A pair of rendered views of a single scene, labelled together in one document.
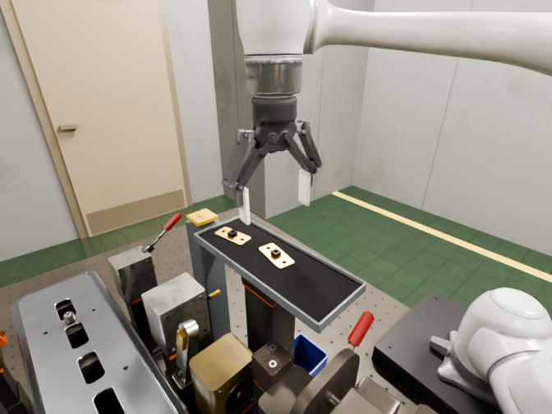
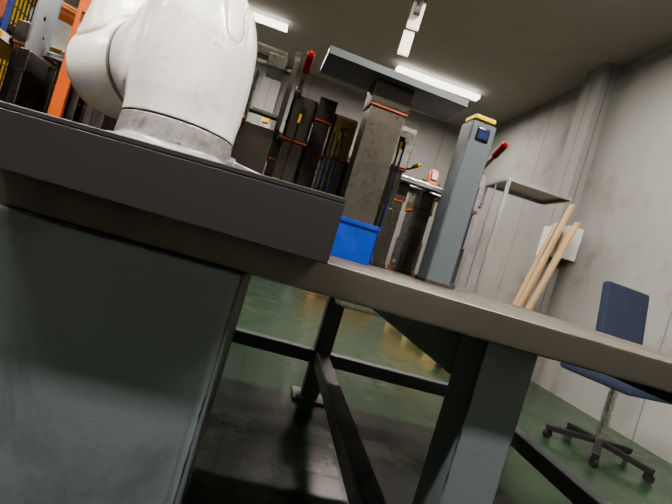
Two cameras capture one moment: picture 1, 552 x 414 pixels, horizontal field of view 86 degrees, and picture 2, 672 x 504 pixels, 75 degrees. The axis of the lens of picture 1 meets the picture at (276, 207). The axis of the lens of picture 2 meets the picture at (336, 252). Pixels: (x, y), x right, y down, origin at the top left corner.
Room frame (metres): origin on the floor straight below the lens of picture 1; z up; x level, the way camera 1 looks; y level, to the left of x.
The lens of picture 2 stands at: (1.09, -0.95, 0.72)
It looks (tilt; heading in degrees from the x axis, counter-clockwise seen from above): 1 degrees down; 122
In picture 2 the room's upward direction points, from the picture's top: 17 degrees clockwise
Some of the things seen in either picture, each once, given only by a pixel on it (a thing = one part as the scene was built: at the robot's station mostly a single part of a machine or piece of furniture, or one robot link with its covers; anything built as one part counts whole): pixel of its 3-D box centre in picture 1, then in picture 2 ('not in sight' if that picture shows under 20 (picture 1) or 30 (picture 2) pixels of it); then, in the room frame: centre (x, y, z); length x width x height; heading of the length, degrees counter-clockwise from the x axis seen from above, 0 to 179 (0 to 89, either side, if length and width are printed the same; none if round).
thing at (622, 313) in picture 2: not in sight; (617, 371); (1.23, 2.13, 0.50); 0.58 x 0.55 x 1.00; 125
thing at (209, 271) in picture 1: (210, 286); (455, 205); (0.69, 0.19, 0.92); 0.08 x 0.08 x 0.44; 44
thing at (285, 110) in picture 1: (274, 124); not in sight; (0.51, 0.00, 1.43); 0.08 x 0.07 x 0.09; 123
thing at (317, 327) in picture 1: (269, 259); (392, 85); (0.50, 0.01, 1.16); 0.37 x 0.14 x 0.02; 44
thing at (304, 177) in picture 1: (304, 187); (415, 16); (0.55, -0.06, 1.30); 0.03 x 0.01 x 0.07; 33
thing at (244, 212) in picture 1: (243, 204); (405, 43); (0.48, 0.06, 1.29); 0.03 x 0.01 x 0.07; 33
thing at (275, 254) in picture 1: (275, 253); not in sight; (0.51, 0.00, 1.17); 0.08 x 0.04 x 0.01; 33
